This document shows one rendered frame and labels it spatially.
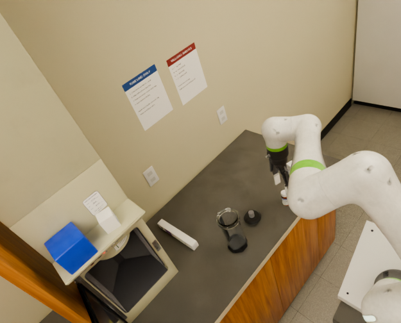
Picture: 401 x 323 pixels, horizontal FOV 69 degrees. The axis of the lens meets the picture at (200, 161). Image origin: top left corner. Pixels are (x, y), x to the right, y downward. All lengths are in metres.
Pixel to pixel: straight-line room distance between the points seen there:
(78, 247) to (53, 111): 0.40
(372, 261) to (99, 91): 1.30
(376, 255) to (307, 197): 0.49
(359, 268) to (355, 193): 0.52
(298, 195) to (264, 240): 0.68
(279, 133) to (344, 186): 0.48
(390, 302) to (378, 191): 0.35
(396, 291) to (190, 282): 0.84
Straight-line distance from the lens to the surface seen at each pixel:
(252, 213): 1.54
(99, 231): 1.08
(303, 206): 0.87
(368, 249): 1.28
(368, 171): 0.82
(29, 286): 1.02
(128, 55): 1.49
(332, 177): 0.85
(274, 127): 1.23
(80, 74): 1.39
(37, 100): 0.90
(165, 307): 1.50
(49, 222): 1.03
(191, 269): 1.53
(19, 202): 0.98
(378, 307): 1.06
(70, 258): 1.00
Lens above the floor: 2.22
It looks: 40 degrees down
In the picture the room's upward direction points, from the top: 22 degrees counter-clockwise
